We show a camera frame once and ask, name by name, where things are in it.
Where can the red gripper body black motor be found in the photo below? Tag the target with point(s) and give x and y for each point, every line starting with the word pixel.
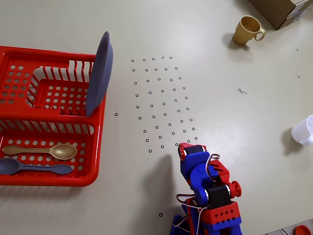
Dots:
pixel 194 150

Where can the blue-grey plastic plate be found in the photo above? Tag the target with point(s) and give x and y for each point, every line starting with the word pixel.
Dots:
pixel 100 73

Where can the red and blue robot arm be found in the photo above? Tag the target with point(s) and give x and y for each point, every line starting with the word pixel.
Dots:
pixel 195 169

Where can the white plastic cup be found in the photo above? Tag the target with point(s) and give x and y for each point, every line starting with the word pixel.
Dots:
pixel 303 132

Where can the beige plastic spoon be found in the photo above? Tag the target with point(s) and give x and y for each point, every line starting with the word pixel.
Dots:
pixel 63 151

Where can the red round knob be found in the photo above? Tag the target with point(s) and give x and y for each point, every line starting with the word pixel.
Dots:
pixel 302 231

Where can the red plastic dish rack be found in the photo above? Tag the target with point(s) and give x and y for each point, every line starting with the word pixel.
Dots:
pixel 49 117

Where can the brown cardboard box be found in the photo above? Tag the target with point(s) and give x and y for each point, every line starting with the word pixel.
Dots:
pixel 274 9

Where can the blue-grey plastic spoon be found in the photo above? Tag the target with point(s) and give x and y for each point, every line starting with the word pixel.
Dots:
pixel 9 166

